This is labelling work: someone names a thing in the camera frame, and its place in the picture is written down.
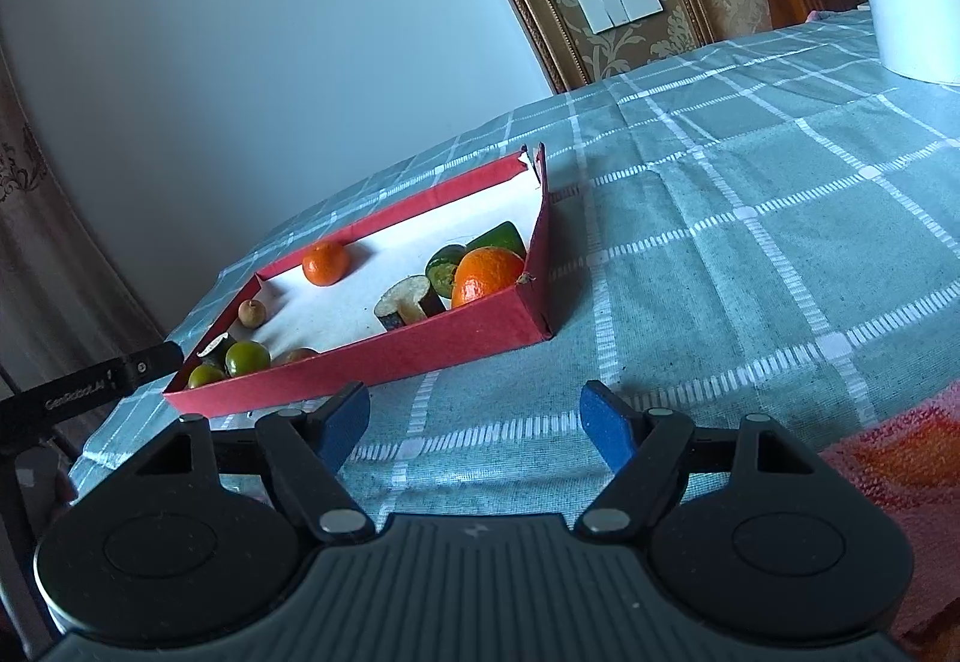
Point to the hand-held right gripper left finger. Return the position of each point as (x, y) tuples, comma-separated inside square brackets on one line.
[(346, 418)]

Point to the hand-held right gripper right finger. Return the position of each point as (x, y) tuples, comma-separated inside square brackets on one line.
[(604, 423)]

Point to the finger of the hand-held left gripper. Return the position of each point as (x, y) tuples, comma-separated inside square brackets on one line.
[(150, 366)]

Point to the green tomato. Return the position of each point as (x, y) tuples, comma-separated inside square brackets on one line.
[(247, 358), (206, 377)]

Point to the red cardboard box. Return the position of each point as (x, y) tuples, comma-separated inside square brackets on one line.
[(375, 358)]

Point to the brown longan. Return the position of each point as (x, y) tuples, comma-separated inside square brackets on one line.
[(252, 313), (296, 356)]

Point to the small orange mandarin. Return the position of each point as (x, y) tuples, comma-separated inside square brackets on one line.
[(326, 264)]

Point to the green avocado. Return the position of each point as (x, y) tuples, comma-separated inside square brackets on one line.
[(442, 272)]

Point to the large orange mandarin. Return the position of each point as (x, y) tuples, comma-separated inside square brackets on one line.
[(487, 276)]

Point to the green cucumber piece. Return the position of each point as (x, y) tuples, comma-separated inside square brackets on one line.
[(499, 237)]

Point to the patterned beige curtain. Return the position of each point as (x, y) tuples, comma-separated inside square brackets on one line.
[(45, 219)]

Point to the teal checkered tablecloth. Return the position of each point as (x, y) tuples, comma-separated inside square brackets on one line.
[(750, 219)]

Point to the white wall switch panel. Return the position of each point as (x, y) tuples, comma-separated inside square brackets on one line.
[(619, 3)]

